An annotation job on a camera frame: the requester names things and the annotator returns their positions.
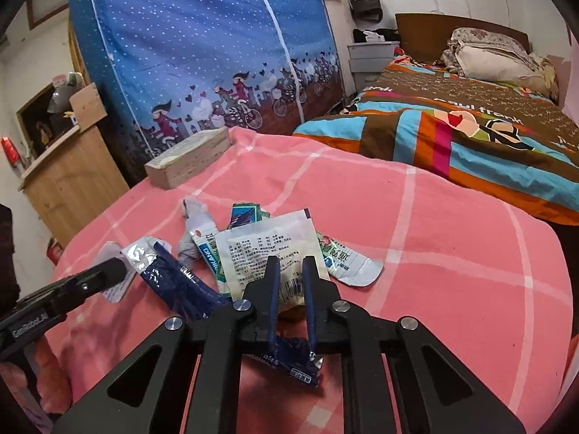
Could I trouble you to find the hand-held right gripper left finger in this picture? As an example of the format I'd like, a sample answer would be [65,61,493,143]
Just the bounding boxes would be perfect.
[54,255,281,434]

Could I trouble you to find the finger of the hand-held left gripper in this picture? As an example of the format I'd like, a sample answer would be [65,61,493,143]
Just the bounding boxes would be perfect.
[54,257,129,311]

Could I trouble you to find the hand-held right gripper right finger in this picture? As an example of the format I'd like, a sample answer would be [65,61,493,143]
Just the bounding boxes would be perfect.
[302,255,528,434]

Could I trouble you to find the white torn wrapper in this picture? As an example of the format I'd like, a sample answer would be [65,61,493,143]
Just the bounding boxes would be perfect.
[97,241,137,304]

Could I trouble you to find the white printed sachet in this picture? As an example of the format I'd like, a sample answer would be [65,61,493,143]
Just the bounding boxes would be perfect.
[214,209,332,314]

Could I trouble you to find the silver and green wrapper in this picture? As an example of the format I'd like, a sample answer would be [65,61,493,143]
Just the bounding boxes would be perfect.
[316,232,385,289]

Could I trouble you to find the green and white wrapper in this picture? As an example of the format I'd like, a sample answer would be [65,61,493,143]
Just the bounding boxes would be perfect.
[189,216,228,295]

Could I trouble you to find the small green blue packet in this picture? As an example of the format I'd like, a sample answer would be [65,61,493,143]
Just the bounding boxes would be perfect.
[228,203,272,232]

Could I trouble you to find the blue snack wrapper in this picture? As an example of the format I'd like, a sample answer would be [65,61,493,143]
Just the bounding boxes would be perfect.
[124,237,325,388]

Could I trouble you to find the grey paper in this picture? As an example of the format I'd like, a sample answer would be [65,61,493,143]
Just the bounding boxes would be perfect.
[178,198,214,266]

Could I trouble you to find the person's left hand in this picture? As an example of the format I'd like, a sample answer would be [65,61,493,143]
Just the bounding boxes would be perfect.
[25,337,74,417]

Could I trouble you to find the light wooden cabinet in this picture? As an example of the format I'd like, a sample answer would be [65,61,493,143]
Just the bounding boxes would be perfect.
[17,124,130,250]

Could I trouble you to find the pink checked blanket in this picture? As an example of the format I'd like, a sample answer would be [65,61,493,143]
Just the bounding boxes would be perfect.
[45,127,576,434]

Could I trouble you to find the tan cardboard box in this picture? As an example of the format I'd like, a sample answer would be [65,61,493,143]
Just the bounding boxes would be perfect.
[144,127,231,190]

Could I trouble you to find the red bottle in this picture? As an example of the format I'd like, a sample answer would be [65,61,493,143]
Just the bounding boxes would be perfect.
[0,135,22,173]

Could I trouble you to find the grey plush toy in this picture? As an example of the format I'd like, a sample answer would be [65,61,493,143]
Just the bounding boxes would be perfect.
[45,72,88,128]

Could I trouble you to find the colourful patchwork bedspread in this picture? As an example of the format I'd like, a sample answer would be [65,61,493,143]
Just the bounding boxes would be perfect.
[292,52,579,227]

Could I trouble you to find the grey nightstand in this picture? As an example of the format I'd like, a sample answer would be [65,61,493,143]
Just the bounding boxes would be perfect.
[346,41,400,97]

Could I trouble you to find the blue dotted fabric wardrobe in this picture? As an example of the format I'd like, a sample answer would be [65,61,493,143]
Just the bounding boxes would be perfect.
[67,0,345,178]

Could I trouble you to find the black cloth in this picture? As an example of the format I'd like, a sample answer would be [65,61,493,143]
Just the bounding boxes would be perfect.
[352,28,401,44]

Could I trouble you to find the wooden bed headboard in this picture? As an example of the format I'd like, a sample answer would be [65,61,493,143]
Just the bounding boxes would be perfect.
[394,13,531,63]

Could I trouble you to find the floral pillow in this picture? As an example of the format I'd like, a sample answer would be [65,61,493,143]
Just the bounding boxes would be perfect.
[447,27,526,56]

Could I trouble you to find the yellow crumpled cloth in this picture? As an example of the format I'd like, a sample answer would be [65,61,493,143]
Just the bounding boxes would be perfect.
[526,52,560,101]

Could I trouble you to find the pink board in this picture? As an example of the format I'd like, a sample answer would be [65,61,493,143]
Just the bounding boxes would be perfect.
[546,54,567,106]

